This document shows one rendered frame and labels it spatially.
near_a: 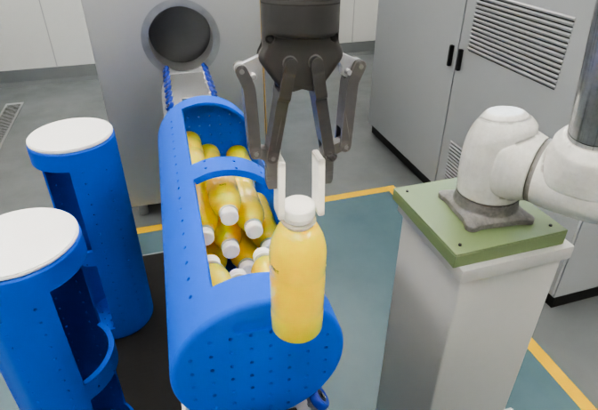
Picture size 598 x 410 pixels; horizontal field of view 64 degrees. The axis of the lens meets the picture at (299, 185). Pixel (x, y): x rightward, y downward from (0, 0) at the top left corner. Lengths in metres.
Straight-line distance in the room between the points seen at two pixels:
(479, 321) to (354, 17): 5.23
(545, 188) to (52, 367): 1.25
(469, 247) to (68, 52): 5.19
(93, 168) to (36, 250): 0.55
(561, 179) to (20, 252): 1.21
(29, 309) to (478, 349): 1.14
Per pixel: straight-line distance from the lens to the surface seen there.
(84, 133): 1.81
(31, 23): 5.85
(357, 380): 2.17
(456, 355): 1.43
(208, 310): 0.74
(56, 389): 1.47
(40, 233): 1.32
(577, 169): 1.10
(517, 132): 1.17
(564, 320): 2.69
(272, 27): 0.45
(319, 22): 0.45
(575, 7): 2.32
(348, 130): 0.51
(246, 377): 0.83
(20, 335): 1.33
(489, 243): 1.21
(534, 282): 1.38
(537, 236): 1.28
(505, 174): 1.18
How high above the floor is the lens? 1.74
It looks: 32 degrees down
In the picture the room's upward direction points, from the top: straight up
